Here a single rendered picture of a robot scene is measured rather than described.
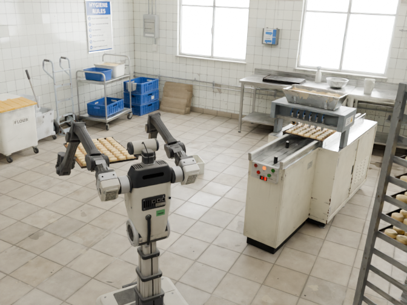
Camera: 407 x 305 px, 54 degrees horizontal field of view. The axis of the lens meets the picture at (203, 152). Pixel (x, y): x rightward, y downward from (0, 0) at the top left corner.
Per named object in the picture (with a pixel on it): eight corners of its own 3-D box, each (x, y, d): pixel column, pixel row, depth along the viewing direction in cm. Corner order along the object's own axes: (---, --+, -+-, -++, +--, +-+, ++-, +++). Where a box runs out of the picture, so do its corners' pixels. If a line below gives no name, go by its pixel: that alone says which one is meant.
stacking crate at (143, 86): (141, 86, 798) (141, 76, 791) (158, 89, 783) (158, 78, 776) (123, 92, 747) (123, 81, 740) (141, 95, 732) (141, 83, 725)
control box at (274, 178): (252, 175, 344) (254, 160, 339) (278, 183, 331) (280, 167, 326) (250, 176, 341) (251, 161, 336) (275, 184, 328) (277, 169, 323)
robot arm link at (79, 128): (68, 117, 236) (85, 117, 241) (65, 136, 242) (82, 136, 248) (91, 161, 206) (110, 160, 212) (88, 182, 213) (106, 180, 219)
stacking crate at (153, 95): (142, 96, 806) (142, 86, 799) (158, 99, 789) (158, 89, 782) (123, 102, 756) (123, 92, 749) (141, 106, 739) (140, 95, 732)
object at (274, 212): (277, 213, 424) (286, 133, 392) (307, 224, 405) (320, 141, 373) (241, 242, 372) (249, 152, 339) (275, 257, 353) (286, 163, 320)
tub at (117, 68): (104, 72, 713) (103, 61, 706) (126, 74, 700) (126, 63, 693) (92, 75, 681) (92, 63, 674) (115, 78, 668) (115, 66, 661)
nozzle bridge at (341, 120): (283, 127, 429) (286, 95, 416) (350, 143, 389) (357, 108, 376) (268, 134, 404) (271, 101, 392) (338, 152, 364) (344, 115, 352)
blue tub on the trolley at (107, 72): (94, 76, 677) (93, 66, 671) (114, 78, 662) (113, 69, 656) (82, 79, 651) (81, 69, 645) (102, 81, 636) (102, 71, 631)
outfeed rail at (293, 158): (357, 118, 473) (358, 112, 470) (360, 118, 471) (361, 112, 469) (278, 169, 322) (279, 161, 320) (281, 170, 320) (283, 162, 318)
